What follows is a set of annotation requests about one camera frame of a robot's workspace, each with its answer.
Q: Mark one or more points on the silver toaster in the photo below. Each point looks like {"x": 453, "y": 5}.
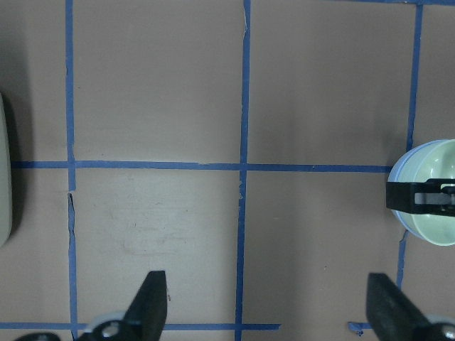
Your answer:
{"x": 6, "y": 209}

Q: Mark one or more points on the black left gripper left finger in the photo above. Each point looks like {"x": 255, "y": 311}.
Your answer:
{"x": 146, "y": 316}

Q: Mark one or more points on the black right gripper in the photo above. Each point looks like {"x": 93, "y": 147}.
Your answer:
{"x": 434, "y": 196}

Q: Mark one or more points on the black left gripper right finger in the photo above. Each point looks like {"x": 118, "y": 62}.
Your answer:
{"x": 391, "y": 314}

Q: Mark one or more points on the green bowl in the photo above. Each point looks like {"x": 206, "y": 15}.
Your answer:
{"x": 433, "y": 166}

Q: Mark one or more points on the blue bowl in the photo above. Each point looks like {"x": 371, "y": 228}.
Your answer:
{"x": 396, "y": 170}

